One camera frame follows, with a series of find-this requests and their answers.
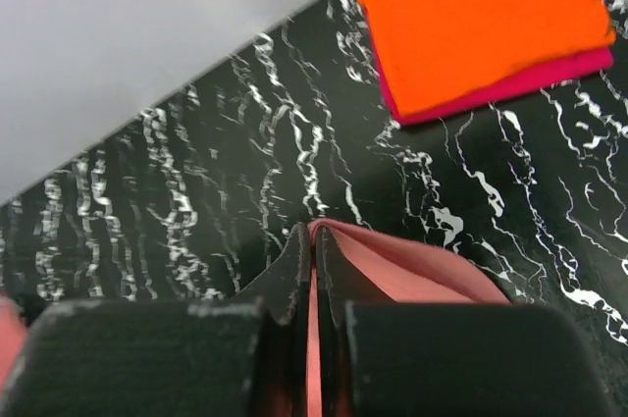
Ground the folded magenta t-shirt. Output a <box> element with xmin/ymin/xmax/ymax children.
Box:
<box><xmin>354</xmin><ymin>0</ymin><xmax>614</xmax><ymax>126</ymax></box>

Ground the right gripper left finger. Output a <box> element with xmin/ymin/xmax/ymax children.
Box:
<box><xmin>1</xmin><ymin>224</ymin><xmax>311</xmax><ymax>416</ymax></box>

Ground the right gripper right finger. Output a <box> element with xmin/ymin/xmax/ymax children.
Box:
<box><xmin>313</xmin><ymin>226</ymin><xmax>615</xmax><ymax>416</ymax></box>

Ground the salmon pink t-shirt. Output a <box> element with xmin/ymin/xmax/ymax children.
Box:
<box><xmin>1</xmin><ymin>220</ymin><xmax>506</xmax><ymax>416</ymax></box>

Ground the folded orange t-shirt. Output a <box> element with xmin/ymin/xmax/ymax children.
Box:
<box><xmin>353</xmin><ymin>0</ymin><xmax>617</xmax><ymax>117</ymax></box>

